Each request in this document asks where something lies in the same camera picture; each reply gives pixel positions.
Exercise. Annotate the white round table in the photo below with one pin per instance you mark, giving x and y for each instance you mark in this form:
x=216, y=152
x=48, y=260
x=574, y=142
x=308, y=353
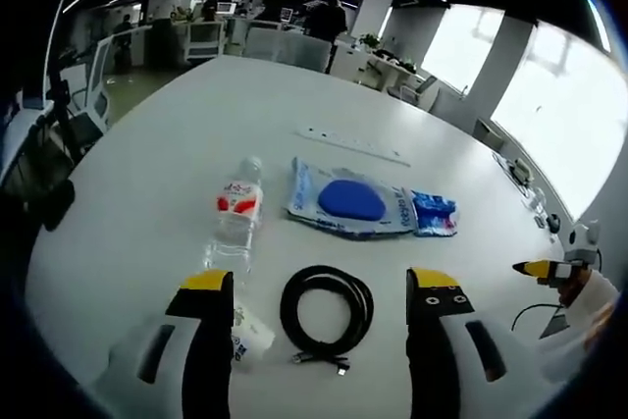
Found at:
x=172, y=144

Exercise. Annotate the black tripod stand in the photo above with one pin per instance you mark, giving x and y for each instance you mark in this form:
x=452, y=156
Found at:
x=63, y=110

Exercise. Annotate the large office window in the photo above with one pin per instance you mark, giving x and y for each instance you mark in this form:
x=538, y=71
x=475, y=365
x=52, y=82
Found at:
x=461, y=46
x=564, y=120

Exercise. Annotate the green potted plant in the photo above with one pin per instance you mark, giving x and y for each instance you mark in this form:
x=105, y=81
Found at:
x=370, y=40

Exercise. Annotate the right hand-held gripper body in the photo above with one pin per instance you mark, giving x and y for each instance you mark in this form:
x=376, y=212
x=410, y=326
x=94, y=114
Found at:
x=584, y=242

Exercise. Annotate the person's right hand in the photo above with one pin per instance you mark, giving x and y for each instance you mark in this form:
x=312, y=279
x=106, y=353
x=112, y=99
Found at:
x=571, y=286

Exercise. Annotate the blue wrist pad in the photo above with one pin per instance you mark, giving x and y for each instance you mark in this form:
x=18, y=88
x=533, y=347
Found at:
x=350, y=198

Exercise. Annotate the white paper cup green print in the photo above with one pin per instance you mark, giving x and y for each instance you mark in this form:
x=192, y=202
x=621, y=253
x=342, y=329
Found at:
x=252, y=338

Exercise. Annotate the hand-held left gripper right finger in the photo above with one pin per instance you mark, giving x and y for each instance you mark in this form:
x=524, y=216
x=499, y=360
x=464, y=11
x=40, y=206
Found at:
x=432, y=340

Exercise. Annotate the blue plastic packet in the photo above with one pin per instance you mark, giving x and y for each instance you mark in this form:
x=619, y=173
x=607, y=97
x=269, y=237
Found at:
x=434, y=213

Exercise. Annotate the grey office chair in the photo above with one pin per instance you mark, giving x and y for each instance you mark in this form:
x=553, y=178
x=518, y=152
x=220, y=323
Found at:
x=422, y=92

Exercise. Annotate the white power strip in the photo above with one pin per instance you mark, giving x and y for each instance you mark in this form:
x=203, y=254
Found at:
x=343, y=143

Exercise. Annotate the white desk cabinet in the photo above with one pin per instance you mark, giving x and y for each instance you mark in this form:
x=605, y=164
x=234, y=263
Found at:
x=205, y=42

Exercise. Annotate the grey desk partition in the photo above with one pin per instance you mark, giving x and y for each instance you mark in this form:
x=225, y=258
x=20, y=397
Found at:
x=289, y=48

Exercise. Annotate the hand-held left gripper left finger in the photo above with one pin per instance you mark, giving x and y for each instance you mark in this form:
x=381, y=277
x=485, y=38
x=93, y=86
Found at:
x=206, y=335

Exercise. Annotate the white background desk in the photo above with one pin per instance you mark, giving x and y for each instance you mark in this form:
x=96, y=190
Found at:
x=392, y=70

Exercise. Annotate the clear plastic water bottle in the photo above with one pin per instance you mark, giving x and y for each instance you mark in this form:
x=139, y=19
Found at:
x=238, y=223

